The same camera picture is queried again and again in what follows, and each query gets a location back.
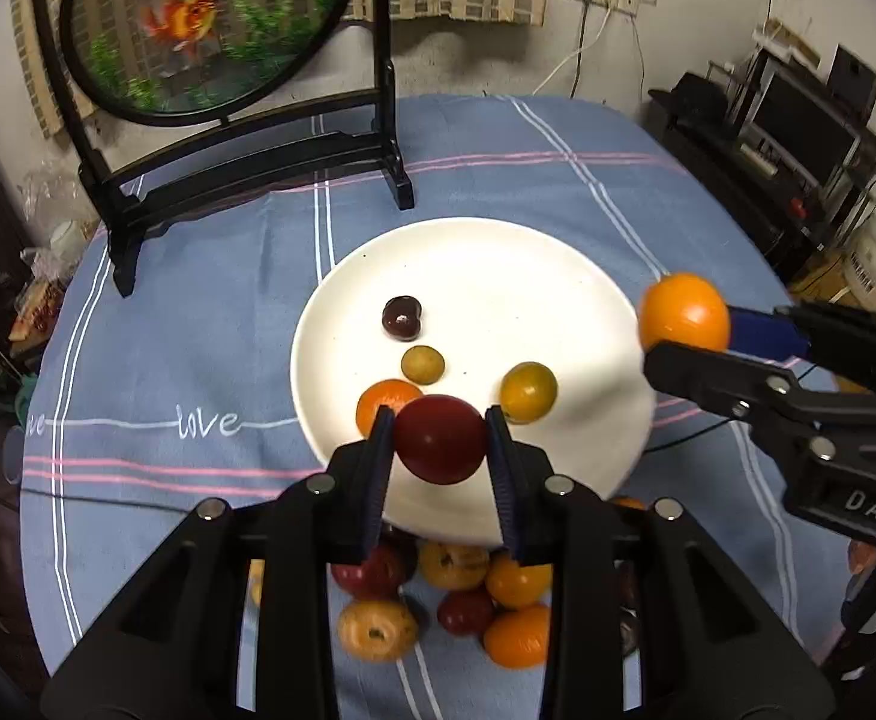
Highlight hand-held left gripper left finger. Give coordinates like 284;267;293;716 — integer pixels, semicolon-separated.
40;405;398;720

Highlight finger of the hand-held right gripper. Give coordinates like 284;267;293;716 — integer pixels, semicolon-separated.
724;301;876;398
644;341;876;481

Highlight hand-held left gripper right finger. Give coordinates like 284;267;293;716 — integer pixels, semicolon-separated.
483;405;836;720

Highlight orange mandarin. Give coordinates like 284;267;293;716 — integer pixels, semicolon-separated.
637;272;731;355
355;379;425;440

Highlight small red tomato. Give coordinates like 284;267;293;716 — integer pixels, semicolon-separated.
394;394;488;486

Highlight red fruit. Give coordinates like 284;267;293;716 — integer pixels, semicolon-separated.
331;540;413;601
436;586;497;636

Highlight beige spotted fruit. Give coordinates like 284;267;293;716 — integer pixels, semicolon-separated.
337;598;420;663

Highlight white round plate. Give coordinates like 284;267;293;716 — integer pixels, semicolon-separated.
290;217;656;548

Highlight cardboard box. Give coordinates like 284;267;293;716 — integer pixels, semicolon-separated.
789;251;855;301

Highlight yellow-green tomato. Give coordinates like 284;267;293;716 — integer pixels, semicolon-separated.
499;361;559;425

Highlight yellow-brown fruit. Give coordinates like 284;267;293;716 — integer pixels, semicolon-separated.
417;540;491;590

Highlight small olive-yellow fruit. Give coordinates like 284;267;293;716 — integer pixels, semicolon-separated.
400;345;446;383

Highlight dark purple tomato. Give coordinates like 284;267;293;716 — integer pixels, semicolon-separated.
382;295;425;340

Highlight black equipment rack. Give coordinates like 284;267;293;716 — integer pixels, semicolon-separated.
648;45;876;286

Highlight black speaker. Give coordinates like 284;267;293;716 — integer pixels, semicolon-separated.
828;45;876;125

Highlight blue striped tablecloth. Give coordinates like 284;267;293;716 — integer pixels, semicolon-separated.
19;94;866;720

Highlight clear plastic bags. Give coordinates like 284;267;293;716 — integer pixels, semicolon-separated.
18;165;105;286

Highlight round fish screen black stand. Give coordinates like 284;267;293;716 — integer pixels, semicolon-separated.
29;0;416;297

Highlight thin black cable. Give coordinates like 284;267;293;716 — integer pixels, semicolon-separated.
642;414;739;455

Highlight white power cable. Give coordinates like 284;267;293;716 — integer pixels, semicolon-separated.
532;7;615;95

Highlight black power cable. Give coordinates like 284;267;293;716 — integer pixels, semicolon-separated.
573;0;593;98

